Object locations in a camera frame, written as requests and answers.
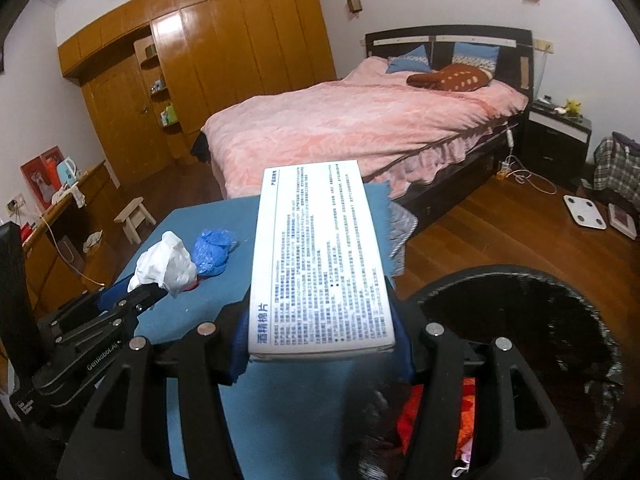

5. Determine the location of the white cabinet cable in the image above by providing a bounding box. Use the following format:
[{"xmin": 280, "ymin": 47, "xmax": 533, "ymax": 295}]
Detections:
[{"xmin": 40, "ymin": 212, "xmax": 108, "ymax": 286}]

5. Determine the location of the blue tablecloth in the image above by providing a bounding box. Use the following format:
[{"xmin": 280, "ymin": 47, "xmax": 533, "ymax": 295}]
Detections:
[{"xmin": 107, "ymin": 182, "xmax": 418, "ymax": 480}]

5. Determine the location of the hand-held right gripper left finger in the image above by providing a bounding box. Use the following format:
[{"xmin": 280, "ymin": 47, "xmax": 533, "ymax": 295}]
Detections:
[{"xmin": 55, "ymin": 280, "xmax": 256, "ymax": 480}]

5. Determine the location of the small wooden stool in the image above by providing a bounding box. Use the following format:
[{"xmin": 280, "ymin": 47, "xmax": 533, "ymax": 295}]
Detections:
[{"xmin": 114, "ymin": 198, "xmax": 157, "ymax": 245}]

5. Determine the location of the white bathroom scale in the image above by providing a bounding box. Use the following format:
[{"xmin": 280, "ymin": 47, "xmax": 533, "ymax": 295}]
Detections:
[{"xmin": 563, "ymin": 194, "xmax": 607, "ymax": 231}]

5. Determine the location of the blue crumpled plastic bag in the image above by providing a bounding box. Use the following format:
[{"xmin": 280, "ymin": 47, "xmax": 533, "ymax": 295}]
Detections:
[{"xmin": 192, "ymin": 229, "xmax": 240, "ymax": 277}]

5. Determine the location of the light blue kettle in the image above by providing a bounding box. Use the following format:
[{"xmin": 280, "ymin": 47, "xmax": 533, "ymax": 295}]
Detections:
[{"xmin": 54, "ymin": 157, "xmax": 81, "ymax": 187}]

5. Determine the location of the plaid bag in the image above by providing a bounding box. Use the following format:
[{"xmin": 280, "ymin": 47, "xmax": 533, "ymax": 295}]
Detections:
[{"xmin": 592, "ymin": 132, "xmax": 640, "ymax": 206}]

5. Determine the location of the white floor cable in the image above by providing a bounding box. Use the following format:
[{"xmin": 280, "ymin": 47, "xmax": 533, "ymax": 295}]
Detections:
[{"xmin": 510, "ymin": 157, "xmax": 557, "ymax": 196}]

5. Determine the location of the black trash bin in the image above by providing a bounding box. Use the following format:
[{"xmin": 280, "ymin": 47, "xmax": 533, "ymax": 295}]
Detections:
[{"xmin": 345, "ymin": 265, "xmax": 626, "ymax": 480}]

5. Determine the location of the red picture box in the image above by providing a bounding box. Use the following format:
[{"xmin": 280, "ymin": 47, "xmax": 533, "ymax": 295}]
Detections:
[{"xmin": 20, "ymin": 146, "xmax": 66, "ymax": 209}]

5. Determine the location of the blue pillow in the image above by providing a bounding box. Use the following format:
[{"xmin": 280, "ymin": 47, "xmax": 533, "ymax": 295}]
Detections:
[
  {"xmin": 452, "ymin": 41, "xmax": 501, "ymax": 72},
  {"xmin": 387, "ymin": 44, "xmax": 432, "ymax": 73}
]

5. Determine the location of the red dotted cushion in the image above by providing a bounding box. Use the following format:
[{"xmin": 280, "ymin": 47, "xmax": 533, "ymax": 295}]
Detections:
[{"xmin": 406, "ymin": 63, "xmax": 495, "ymax": 92}]

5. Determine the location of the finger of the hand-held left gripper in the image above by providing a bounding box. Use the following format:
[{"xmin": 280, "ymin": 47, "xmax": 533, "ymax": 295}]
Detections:
[
  {"xmin": 52, "ymin": 284, "xmax": 168, "ymax": 347},
  {"xmin": 40, "ymin": 280, "xmax": 133, "ymax": 332}
]

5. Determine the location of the white tissue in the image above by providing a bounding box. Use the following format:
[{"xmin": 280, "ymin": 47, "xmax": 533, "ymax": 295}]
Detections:
[{"xmin": 127, "ymin": 231, "xmax": 197, "ymax": 298}]

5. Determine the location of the black cloth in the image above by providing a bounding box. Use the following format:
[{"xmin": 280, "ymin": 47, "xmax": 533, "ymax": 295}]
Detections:
[{"xmin": 191, "ymin": 132, "xmax": 211, "ymax": 163}]

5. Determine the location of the red cloth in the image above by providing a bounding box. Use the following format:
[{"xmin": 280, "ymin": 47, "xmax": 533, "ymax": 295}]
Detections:
[{"xmin": 396, "ymin": 384, "xmax": 430, "ymax": 456}]

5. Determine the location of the white printed box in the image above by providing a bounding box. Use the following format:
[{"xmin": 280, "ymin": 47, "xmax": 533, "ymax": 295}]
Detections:
[{"xmin": 248, "ymin": 160, "xmax": 398, "ymax": 363}]

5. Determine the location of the wooden wardrobe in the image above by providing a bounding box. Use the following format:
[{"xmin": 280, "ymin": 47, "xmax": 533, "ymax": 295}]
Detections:
[{"xmin": 57, "ymin": 0, "xmax": 337, "ymax": 186}]

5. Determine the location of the dark wooden bed frame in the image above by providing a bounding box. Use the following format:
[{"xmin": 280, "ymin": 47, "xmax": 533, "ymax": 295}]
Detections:
[{"xmin": 364, "ymin": 25, "xmax": 535, "ymax": 221}]

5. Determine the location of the black nightstand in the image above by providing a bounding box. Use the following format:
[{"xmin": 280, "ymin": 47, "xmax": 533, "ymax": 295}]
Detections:
[{"xmin": 522, "ymin": 100, "xmax": 593, "ymax": 193}]

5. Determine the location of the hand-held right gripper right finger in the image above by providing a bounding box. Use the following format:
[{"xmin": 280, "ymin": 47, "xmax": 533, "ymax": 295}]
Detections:
[{"xmin": 385, "ymin": 277, "xmax": 586, "ymax": 480}]

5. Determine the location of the white framed box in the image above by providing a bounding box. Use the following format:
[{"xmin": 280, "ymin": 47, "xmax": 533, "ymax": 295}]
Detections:
[{"xmin": 607, "ymin": 203, "xmax": 640, "ymax": 241}]

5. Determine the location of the bed with pink blanket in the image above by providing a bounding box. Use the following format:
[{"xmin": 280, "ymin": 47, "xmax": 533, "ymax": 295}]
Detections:
[{"xmin": 200, "ymin": 55, "xmax": 530, "ymax": 201}]

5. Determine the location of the black upright panel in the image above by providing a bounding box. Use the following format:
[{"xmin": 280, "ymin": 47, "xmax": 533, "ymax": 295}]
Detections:
[{"xmin": 0, "ymin": 222, "xmax": 45, "ymax": 386}]

